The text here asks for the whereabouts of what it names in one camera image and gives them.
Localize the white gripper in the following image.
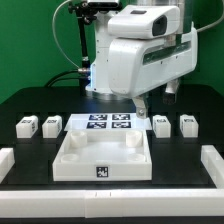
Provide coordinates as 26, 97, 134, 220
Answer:
108, 22, 198, 119

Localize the white square tabletop part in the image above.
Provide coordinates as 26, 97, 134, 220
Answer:
52, 129, 152, 181

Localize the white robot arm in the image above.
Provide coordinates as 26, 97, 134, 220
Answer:
87, 0, 198, 118

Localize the white sheet with markers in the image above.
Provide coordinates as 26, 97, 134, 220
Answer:
65, 113, 152, 131

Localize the white right fence piece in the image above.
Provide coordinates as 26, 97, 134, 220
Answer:
201, 145, 224, 189

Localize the white fence piece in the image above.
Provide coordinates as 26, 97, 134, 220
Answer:
201, 145, 224, 189
0, 148, 15, 183

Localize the white front fence bar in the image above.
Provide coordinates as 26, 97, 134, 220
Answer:
0, 189, 224, 218

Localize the white left fence piece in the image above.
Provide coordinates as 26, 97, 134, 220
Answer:
0, 148, 15, 183

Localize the black cable bundle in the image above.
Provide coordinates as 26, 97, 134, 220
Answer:
45, 69, 92, 88

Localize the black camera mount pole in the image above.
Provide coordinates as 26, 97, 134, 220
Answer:
68, 0, 122, 68

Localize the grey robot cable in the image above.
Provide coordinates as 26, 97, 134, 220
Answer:
52, 0, 84, 70

